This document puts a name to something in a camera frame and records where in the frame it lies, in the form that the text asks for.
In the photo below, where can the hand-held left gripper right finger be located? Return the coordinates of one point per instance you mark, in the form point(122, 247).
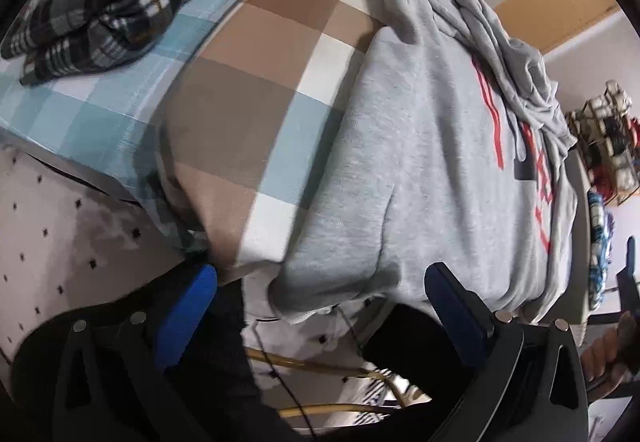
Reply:
point(457, 317)

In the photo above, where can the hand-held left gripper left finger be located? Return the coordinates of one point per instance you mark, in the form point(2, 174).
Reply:
point(185, 317)

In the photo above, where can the grey hoodie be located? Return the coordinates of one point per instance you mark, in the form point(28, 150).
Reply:
point(425, 146)

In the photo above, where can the person's right hand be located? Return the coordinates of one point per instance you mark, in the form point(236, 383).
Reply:
point(600, 357)

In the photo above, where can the blue white plaid cloth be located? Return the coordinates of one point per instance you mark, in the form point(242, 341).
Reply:
point(600, 242)

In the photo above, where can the person's black trousers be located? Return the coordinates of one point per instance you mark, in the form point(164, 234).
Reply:
point(405, 342)

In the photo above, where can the pale grey board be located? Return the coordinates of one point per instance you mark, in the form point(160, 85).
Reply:
point(580, 232)

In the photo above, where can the black white striped mat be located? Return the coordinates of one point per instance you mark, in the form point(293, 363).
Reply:
point(370, 397)

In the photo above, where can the white dotted mattress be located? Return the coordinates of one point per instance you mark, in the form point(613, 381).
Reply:
point(60, 242)

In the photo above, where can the wooden shoe rack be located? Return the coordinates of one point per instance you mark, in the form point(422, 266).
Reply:
point(610, 136)

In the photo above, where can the blue brown checked bed sheet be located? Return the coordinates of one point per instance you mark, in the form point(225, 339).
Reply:
point(250, 96)

